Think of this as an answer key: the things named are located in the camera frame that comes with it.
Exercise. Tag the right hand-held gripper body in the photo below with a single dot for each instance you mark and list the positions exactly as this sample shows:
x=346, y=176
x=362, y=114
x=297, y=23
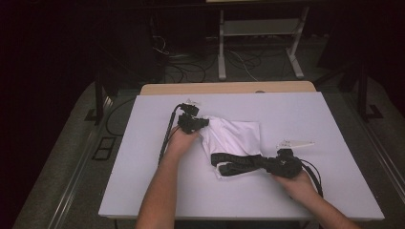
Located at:
x=288, y=167

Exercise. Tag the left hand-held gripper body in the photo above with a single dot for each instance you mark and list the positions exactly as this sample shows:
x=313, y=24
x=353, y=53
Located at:
x=186, y=122

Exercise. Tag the white table board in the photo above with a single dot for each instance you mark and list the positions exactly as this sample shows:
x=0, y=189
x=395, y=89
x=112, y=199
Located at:
x=318, y=120

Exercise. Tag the black floor socket frame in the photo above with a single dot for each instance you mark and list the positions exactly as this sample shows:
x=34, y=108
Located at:
x=104, y=149

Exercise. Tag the metal floor rail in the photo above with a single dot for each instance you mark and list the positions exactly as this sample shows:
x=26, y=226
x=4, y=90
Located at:
x=74, y=184
x=382, y=159

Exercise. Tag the person's right hand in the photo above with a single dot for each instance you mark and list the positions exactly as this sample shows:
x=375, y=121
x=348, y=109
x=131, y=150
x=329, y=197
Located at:
x=299, y=187

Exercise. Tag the black metal stand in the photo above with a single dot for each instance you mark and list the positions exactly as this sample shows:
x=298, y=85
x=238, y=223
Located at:
x=99, y=95
x=363, y=92

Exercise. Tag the white shorts with black waistband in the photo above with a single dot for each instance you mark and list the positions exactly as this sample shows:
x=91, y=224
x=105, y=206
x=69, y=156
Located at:
x=235, y=136

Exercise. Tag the person's left hand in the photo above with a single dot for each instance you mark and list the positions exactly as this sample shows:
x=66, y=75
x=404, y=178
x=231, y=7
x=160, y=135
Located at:
x=180, y=141

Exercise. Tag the white metal desk frame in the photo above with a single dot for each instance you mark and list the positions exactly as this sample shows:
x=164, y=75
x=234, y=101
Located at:
x=261, y=27

